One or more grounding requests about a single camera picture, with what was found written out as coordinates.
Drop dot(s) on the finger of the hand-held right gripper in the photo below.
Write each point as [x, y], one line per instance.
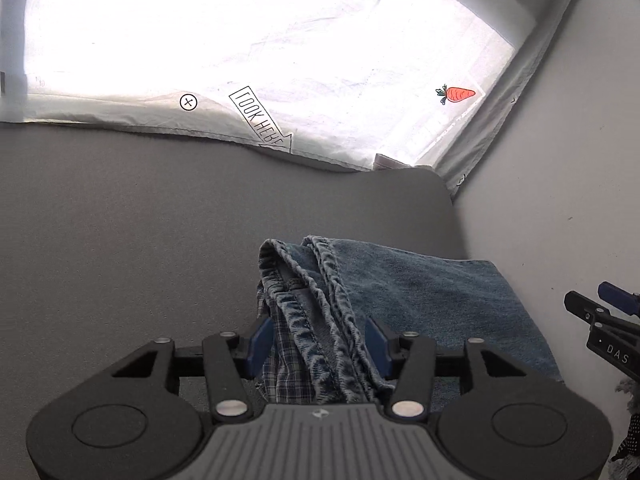
[582, 305]
[622, 302]

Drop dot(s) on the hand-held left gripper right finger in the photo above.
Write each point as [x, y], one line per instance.
[377, 347]

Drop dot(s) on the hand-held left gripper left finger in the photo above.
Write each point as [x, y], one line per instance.
[261, 345]

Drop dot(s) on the white printed cloth sheet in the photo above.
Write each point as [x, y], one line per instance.
[250, 35]

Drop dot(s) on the checked cloth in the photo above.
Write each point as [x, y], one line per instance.
[287, 365]

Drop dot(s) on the blue denim jeans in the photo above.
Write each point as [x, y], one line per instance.
[425, 300]

